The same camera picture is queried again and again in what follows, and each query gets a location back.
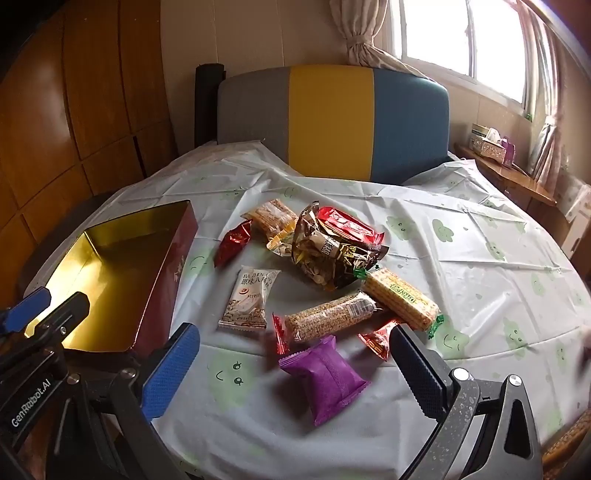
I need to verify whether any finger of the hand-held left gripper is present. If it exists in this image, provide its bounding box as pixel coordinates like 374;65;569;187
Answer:
27;292;91;352
0;286;52;335

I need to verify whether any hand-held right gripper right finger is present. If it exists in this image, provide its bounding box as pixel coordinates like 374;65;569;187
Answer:
389;325;543;480

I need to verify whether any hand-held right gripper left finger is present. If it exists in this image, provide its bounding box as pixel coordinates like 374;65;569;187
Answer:
46;323;201;480

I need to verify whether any red patterned candy packet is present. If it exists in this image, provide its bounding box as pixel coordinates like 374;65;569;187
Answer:
358;318;400;361

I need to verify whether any green-ended cracker packet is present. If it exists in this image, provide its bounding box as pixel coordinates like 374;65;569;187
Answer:
353;268;444;340

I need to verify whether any maroon tin box gold inside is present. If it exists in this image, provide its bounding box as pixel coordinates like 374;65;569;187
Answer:
23;200;199;358

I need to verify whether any purple snack packet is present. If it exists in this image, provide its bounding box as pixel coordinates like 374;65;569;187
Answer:
278;335;372;426

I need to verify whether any clear cracker roll packet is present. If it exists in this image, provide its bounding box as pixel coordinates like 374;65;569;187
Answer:
271;291;384;356

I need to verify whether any white snack packet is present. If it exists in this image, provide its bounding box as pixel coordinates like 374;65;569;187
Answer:
218;266;281;330

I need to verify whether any dark brown snack packet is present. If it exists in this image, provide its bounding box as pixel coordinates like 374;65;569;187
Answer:
318;240;389;289

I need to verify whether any small dark red snack packet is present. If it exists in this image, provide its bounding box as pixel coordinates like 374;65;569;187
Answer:
213;219;254;268

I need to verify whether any large red snack packet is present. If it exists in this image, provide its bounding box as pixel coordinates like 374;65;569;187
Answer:
316;207;386;252

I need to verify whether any clear packet brown crispy snack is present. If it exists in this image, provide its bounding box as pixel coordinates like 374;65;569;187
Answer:
241;198;298;241

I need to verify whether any white tablecloth green cloud print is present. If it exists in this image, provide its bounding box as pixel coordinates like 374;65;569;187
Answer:
28;138;591;480

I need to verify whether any wooden side table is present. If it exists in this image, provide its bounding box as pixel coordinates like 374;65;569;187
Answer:
455;143;559;208

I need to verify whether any wooden wardrobe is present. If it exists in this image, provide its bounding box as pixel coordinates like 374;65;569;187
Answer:
0;0;178;259

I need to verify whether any tissue box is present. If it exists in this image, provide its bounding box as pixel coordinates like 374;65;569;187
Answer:
468;124;509;160

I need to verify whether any grey yellow blue chair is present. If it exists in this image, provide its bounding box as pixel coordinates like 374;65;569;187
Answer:
217;65;451;185

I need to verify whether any sheer pink curtain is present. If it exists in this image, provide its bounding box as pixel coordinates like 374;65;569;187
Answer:
522;0;585;185

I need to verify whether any window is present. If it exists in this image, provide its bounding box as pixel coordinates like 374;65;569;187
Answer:
388;0;555;109

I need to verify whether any beige curtain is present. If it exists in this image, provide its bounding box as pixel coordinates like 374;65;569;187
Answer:
330;0;402;70

